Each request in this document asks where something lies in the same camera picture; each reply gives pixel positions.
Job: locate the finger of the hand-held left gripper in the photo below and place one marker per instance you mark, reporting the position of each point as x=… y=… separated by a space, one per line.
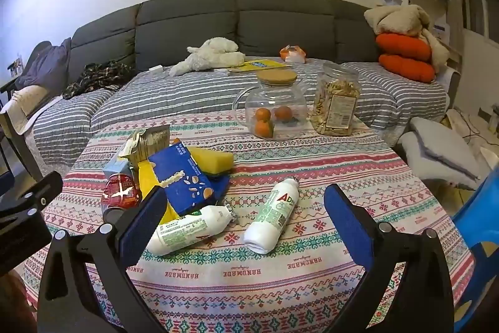
x=35 y=194

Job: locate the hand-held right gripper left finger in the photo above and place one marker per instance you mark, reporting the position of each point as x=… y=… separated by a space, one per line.
x=142 y=227

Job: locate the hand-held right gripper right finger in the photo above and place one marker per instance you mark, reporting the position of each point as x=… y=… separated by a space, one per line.
x=351 y=223

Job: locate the blue biscuit box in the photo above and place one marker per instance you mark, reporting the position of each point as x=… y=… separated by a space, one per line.
x=183 y=177

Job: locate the white bottle green label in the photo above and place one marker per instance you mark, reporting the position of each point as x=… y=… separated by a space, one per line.
x=183 y=229

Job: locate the red drink can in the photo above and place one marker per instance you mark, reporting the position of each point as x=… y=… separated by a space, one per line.
x=119 y=192

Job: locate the yellow blue snack wrapper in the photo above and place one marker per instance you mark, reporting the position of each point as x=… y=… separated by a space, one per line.
x=148 y=177

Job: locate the crumpled pale paper packet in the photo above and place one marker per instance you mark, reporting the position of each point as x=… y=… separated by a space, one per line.
x=150 y=142

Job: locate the beige pillow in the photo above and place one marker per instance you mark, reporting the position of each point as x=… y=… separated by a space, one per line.
x=31 y=99

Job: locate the grey seat cushion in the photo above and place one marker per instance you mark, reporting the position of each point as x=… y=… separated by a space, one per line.
x=448 y=145
x=421 y=157

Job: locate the yellow sponge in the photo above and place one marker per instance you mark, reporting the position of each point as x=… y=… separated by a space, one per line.
x=212 y=159

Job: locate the patterned tablecloth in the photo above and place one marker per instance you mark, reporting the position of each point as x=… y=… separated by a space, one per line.
x=249 y=278

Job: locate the clear plastic biscuit jar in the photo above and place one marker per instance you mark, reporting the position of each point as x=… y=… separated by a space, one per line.
x=335 y=99

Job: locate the group of small bottles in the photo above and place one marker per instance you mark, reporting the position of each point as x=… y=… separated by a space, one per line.
x=15 y=67

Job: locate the orange fruit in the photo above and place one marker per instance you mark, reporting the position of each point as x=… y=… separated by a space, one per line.
x=263 y=129
x=282 y=113
x=263 y=114

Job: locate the dark purple jacket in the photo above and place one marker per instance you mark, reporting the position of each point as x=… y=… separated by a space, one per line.
x=46 y=64

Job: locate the dark plaid cloth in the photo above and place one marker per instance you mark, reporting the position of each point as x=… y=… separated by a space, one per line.
x=97 y=77

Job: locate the blue plastic chair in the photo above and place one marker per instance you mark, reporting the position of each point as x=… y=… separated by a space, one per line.
x=483 y=223

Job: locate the grey striped blanket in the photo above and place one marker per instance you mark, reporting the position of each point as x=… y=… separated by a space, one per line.
x=187 y=95

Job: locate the glass teapot with oranges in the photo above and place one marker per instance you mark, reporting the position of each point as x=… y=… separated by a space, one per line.
x=280 y=95

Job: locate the orange cushion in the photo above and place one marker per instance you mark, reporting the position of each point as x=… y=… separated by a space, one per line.
x=407 y=68
x=403 y=46

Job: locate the orange white snack bag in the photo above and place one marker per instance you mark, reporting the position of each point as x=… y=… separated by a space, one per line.
x=292 y=54

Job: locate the yellow book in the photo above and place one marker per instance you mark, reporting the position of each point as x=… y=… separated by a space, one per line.
x=261 y=64

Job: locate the white plush toy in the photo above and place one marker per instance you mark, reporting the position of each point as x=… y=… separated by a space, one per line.
x=214 y=52

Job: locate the beige fleece blanket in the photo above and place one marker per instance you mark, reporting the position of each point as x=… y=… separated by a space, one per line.
x=397 y=19

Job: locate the grey sofa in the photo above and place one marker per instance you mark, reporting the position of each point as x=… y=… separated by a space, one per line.
x=187 y=17

